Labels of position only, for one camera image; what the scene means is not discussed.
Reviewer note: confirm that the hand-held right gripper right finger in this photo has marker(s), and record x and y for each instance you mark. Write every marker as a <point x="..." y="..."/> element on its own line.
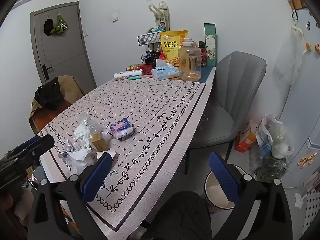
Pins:
<point x="225" y="180"/>

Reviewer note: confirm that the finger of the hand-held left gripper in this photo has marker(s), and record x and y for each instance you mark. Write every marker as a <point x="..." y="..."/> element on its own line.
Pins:
<point x="27" y="142"/>
<point x="45" y="142"/>

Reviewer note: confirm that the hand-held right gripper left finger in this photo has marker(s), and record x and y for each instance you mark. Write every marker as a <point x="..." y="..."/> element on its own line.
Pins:
<point x="96" y="180"/>

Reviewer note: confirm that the white bin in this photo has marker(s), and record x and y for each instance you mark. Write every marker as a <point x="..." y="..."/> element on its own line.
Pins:
<point x="215" y="192"/>

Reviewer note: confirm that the grey wrapper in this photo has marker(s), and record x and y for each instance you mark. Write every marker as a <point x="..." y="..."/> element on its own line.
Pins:
<point x="66" y="150"/>

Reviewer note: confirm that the white paper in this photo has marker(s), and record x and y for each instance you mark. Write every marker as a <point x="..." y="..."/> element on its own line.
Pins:
<point x="80" y="157"/>

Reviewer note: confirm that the small brown box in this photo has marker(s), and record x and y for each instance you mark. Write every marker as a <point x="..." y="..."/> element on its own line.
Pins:
<point x="100" y="142"/>

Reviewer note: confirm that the clear plastic wrapper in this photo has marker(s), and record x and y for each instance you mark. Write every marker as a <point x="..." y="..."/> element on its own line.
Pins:
<point x="93" y="125"/>

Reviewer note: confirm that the colourful pocket tissue pack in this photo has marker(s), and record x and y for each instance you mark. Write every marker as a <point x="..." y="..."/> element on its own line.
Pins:
<point x="121" y="128"/>

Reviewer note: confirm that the orange box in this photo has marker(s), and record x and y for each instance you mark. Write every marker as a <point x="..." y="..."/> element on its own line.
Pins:
<point x="246" y="140"/>

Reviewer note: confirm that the black cloth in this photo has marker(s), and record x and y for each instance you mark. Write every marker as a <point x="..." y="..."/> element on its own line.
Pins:
<point x="48" y="95"/>

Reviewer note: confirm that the brown chair with black bag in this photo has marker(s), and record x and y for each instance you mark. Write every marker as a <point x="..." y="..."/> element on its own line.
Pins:
<point x="72" y="87"/>

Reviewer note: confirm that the white plastic bag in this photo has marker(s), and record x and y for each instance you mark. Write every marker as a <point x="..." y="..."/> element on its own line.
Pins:
<point x="277" y="135"/>

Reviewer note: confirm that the grey door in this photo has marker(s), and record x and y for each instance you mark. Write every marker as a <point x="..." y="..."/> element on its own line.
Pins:
<point x="65" y="62"/>

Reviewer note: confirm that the gold fridge magnet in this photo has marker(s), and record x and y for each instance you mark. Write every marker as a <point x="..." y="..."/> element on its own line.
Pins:
<point x="306" y="159"/>

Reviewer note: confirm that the patterned tablecloth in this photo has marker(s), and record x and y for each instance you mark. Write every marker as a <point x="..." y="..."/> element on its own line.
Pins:
<point x="150" y="110"/>

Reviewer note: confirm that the grey chair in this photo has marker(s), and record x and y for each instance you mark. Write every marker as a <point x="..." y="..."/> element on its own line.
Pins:
<point x="232" y="87"/>

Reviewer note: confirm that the white roll packet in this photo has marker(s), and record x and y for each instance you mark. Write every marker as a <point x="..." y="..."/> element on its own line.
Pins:
<point x="127" y="75"/>

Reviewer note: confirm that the teal pen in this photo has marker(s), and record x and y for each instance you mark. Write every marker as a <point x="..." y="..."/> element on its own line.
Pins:
<point x="135" y="77"/>

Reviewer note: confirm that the light blue fridge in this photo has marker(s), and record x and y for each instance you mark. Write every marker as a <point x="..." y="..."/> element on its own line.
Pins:
<point x="305" y="105"/>

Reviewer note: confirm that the black hat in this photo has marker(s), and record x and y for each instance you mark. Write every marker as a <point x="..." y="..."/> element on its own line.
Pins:
<point x="48" y="27"/>

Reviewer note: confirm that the pink pen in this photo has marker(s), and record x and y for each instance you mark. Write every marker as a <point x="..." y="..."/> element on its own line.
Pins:
<point x="147" y="76"/>

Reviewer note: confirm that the green floral cloth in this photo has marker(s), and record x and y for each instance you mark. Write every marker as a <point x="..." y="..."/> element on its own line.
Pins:
<point x="60" y="26"/>

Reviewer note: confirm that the red packet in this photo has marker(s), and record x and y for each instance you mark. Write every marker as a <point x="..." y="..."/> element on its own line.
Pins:
<point x="136" y="67"/>

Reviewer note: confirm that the blue tissue pack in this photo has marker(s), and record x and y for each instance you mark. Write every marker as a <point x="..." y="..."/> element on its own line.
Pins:
<point x="166" y="72"/>

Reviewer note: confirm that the clear water jug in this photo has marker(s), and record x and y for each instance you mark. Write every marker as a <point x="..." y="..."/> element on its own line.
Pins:
<point x="190" y="62"/>

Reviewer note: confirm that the dark red bottle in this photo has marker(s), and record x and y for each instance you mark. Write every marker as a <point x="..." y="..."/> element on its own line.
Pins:
<point x="203" y="55"/>

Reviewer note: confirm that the tall green box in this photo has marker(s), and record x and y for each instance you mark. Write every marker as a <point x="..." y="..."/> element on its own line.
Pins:
<point x="210" y="45"/>

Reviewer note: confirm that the white mesh bag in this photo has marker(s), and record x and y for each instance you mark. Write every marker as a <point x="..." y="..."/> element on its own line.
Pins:
<point x="292" y="60"/>

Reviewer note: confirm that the yellow snack bag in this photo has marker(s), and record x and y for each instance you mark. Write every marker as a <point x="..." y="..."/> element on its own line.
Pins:
<point x="171" y="45"/>

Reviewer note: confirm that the bread fridge magnet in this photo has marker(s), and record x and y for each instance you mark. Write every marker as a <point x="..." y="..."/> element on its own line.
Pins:
<point x="308" y="46"/>

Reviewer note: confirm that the white tote bag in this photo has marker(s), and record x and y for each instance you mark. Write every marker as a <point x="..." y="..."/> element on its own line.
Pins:
<point x="161" y="17"/>

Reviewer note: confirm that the white wall switch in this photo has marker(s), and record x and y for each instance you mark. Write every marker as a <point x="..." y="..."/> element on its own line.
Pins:
<point x="115" y="17"/>

